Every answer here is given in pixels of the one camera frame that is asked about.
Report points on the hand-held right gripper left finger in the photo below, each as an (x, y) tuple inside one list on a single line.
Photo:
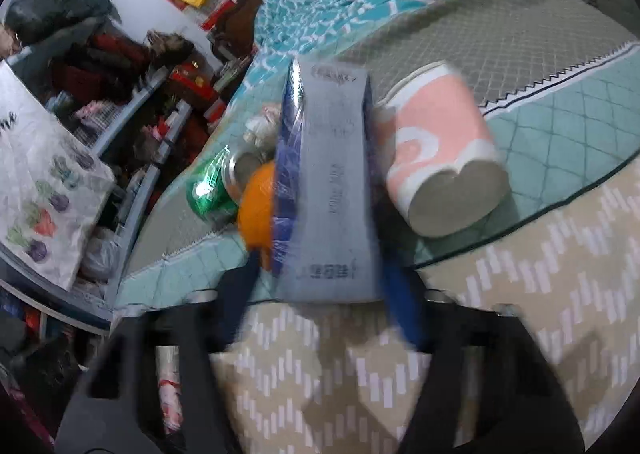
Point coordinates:
[(235, 304)]

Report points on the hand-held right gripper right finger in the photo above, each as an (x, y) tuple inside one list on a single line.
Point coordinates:
[(405, 304)]

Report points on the green drink can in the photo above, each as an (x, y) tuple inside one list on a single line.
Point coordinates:
[(210, 189)]

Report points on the blue grey carton box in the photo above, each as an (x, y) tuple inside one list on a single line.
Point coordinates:
[(330, 184)]

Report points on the grey plastic bag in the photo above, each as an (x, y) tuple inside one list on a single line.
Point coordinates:
[(100, 251)]

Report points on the pink white paper cup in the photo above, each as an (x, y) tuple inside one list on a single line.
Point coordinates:
[(440, 148)]

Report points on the crumpled white red wrapper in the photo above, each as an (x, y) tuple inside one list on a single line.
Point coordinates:
[(260, 128)]

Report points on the grey metal shelf rack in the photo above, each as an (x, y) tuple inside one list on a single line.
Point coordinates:
[(131, 106)]

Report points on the red gift box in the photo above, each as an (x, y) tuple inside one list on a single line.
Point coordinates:
[(192, 81)]

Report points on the white cactus print cloth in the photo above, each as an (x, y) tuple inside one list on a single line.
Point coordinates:
[(40, 173)]

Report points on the camouflage bag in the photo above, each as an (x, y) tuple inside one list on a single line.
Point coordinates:
[(170, 47)]

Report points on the pile of dark red clothes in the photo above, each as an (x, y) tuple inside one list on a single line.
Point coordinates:
[(100, 61)]

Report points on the red white wall calendar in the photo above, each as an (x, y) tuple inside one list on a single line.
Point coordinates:
[(220, 13)]

